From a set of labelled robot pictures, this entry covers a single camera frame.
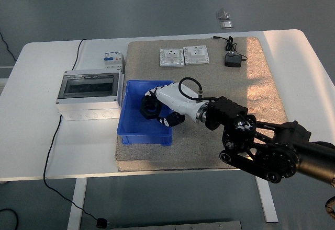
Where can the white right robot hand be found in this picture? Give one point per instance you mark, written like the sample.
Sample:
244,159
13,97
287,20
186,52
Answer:
175,96

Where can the large black hex nut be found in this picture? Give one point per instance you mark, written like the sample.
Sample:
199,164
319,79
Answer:
143,111

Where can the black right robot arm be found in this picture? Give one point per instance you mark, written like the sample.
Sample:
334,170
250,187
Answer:
227,109

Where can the grey distribution box, clear lid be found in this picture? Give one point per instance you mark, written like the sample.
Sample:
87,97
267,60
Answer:
89,102

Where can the blue plastic bin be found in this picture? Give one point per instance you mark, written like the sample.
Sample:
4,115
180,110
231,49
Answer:
136,130

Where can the grey-brown mat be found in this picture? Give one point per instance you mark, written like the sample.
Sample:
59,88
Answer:
183,151

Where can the white circuit breaker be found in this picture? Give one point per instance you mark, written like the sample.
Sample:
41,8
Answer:
112,60

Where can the flat floor socket plate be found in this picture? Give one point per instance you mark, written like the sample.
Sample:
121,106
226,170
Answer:
226,25

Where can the open floor socket lid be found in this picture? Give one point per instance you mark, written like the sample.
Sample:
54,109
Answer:
223,14

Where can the grey metal plate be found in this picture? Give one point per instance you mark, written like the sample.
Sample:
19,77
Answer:
183,226

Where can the white table leg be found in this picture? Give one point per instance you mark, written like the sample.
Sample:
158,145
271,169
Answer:
77,204
267,201

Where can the white wall socket panel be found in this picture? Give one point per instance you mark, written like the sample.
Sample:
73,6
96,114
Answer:
171,57
196,55

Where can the white frame fixture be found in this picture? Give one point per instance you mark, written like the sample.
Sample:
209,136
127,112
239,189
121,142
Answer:
4,73

